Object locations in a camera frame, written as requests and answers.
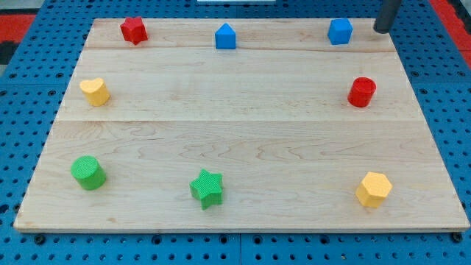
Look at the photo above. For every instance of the blue cube block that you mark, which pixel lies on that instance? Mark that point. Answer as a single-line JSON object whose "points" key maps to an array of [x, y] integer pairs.
{"points": [[340, 31]]}

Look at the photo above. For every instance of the light wooden board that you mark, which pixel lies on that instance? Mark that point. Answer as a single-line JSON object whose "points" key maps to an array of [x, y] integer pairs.
{"points": [[271, 116]]}

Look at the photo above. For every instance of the green star block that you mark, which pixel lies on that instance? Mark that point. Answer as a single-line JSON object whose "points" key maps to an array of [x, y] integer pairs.
{"points": [[207, 188]]}

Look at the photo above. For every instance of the blue pentagon house block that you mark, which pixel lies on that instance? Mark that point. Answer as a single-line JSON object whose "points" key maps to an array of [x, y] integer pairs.
{"points": [[225, 37]]}

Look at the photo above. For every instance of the red cylinder block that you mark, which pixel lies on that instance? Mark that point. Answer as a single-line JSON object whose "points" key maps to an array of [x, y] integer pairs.
{"points": [[361, 92]]}

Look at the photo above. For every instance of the red star block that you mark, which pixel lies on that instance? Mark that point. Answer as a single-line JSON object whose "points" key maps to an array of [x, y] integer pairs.
{"points": [[134, 30]]}

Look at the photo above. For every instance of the yellow heart block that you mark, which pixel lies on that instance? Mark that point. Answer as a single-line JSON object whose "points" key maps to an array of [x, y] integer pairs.
{"points": [[95, 91]]}

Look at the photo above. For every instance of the yellow hexagon block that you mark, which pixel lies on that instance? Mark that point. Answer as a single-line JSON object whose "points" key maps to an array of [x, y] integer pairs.
{"points": [[373, 189]]}

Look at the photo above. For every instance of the green cylinder block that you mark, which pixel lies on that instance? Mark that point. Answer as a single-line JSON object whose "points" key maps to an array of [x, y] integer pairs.
{"points": [[87, 171]]}

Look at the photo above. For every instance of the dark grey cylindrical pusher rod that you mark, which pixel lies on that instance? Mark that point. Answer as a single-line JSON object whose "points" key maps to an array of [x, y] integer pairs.
{"points": [[386, 16]]}

